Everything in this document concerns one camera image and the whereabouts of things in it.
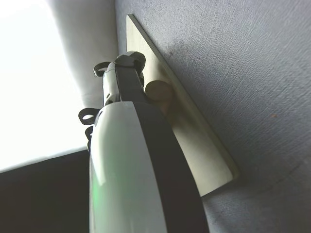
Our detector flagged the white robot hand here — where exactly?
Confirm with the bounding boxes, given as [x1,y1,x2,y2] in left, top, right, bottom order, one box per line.
[78,50,209,233]

